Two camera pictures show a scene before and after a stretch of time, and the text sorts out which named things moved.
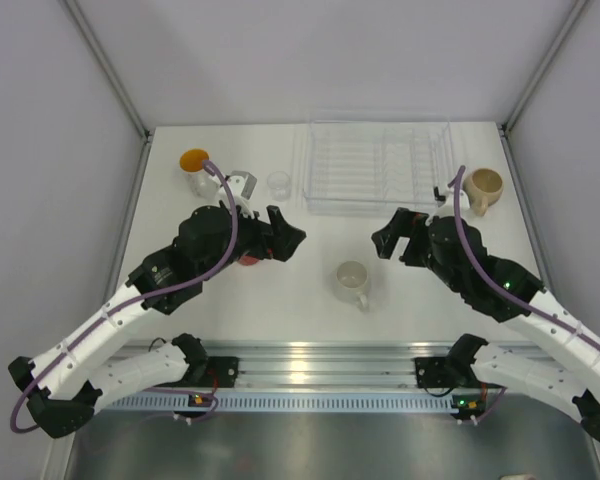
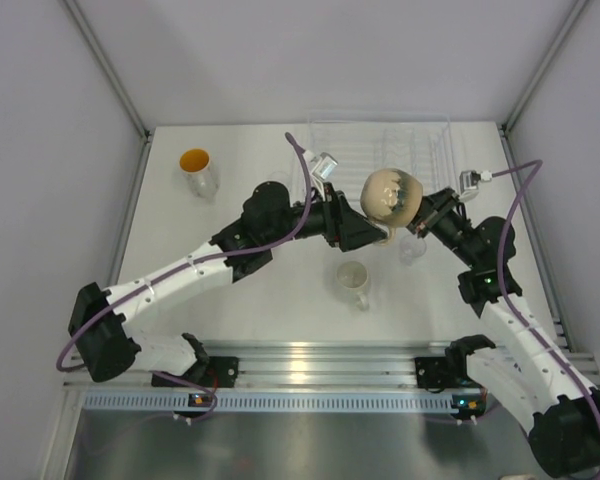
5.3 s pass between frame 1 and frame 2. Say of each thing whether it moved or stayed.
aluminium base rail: stayed
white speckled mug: stayed
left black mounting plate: stayed
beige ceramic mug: moved
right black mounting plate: stayed
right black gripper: moved
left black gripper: moved
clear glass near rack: stayed
